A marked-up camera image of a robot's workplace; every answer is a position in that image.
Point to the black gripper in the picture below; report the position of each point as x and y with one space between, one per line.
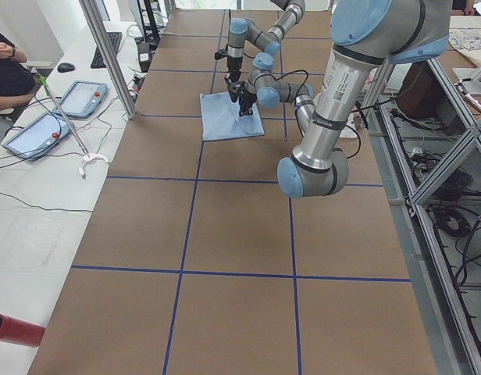
232 65
245 94

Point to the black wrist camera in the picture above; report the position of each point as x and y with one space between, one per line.
234 88
220 54

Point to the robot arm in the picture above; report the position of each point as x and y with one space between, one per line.
409 32
242 30

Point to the lower teach pendant tablet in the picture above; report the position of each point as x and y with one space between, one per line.
39 137

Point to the red cylinder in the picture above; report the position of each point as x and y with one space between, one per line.
20 332

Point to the upper teach pendant tablet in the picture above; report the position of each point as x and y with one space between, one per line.
83 98

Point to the aluminium frame rack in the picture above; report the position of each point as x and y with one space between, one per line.
427 117

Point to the teach pendant tablet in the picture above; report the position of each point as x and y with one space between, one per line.
83 98
39 137

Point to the black power adapter box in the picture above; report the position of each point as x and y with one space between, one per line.
144 56

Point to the seated person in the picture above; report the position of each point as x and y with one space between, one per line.
17 84

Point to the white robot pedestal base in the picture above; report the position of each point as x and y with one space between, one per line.
351 125

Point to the grabber stick with green handle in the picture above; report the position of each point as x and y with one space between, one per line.
87 155

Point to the light blue t-shirt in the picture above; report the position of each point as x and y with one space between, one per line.
221 119

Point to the aluminium frame post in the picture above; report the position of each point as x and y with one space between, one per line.
98 31

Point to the black computer mouse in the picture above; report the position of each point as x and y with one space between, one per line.
65 67

